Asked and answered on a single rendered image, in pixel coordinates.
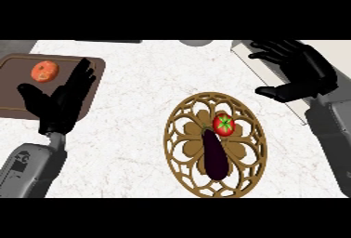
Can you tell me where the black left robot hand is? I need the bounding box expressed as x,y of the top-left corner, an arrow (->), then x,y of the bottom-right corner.
16,57 -> 98,136

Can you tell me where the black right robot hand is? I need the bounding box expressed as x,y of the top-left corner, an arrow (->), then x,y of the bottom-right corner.
246,39 -> 340,104

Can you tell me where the red tomato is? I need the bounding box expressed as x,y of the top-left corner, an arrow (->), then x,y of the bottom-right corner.
212,112 -> 237,137

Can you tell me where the gold openwork oval placemat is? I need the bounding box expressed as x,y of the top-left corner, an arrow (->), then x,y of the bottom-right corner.
162,91 -> 268,199

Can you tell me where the orange round fruit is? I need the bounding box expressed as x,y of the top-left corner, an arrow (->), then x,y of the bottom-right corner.
29,59 -> 61,84

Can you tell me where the brown cutting board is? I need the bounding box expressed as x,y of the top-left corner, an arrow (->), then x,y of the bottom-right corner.
0,53 -> 107,122

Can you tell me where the grey round object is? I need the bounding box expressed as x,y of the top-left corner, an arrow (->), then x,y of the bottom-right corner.
178,39 -> 213,47

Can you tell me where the dark purple eggplant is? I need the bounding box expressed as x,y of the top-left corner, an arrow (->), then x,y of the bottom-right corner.
200,127 -> 229,181

